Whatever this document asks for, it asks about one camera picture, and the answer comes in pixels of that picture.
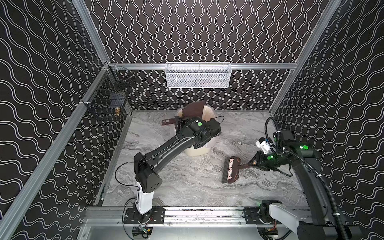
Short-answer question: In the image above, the clear plastic bin liner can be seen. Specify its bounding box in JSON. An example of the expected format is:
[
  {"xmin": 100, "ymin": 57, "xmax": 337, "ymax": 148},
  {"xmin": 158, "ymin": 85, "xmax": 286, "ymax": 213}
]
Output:
[{"xmin": 175, "ymin": 101, "xmax": 220, "ymax": 157}]

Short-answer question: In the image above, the cream trash bin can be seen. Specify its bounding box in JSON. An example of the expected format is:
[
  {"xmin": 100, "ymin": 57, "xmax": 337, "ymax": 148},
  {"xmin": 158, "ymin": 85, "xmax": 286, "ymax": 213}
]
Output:
[{"xmin": 176, "ymin": 106, "xmax": 218, "ymax": 157}]

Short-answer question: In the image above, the brown plastic dustpan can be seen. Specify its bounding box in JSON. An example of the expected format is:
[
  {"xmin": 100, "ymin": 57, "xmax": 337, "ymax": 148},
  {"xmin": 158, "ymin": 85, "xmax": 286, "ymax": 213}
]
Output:
[{"xmin": 161, "ymin": 101, "xmax": 206, "ymax": 126}]

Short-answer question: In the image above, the brown cartoon-face hand broom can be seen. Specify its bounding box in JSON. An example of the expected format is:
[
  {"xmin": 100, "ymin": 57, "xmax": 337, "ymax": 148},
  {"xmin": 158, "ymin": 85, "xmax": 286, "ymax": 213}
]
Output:
[{"xmin": 221, "ymin": 156, "xmax": 253, "ymax": 184}]

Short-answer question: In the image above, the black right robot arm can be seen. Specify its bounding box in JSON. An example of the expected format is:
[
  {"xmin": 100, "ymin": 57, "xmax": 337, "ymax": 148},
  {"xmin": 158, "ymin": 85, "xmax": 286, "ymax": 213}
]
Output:
[{"xmin": 248, "ymin": 131, "xmax": 362, "ymax": 240}]

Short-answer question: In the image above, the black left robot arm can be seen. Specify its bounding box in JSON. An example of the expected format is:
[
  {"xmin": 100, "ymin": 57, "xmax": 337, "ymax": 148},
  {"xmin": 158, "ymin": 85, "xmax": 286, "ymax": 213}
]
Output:
[{"xmin": 134, "ymin": 117, "xmax": 222, "ymax": 215}]

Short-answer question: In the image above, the small brass bell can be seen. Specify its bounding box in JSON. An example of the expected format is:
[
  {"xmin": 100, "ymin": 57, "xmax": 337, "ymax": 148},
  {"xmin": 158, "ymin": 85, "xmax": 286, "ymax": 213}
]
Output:
[{"xmin": 115, "ymin": 107, "xmax": 121, "ymax": 117}]

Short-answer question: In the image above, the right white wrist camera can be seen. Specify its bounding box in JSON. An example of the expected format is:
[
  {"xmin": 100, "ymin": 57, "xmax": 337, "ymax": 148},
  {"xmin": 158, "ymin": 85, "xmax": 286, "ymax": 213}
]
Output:
[{"xmin": 256, "ymin": 137, "xmax": 273, "ymax": 155}]

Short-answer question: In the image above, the white wire wall basket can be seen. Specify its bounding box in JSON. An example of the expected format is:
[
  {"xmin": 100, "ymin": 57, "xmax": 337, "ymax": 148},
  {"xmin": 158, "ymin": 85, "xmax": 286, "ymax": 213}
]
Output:
[{"xmin": 165, "ymin": 62, "xmax": 232, "ymax": 89}]

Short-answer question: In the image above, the black wire wall basket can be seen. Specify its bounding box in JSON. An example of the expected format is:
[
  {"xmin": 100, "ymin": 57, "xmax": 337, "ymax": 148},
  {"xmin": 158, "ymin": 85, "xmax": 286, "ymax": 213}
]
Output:
[{"xmin": 86, "ymin": 67, "xmax": 137, "ymax": 122}]

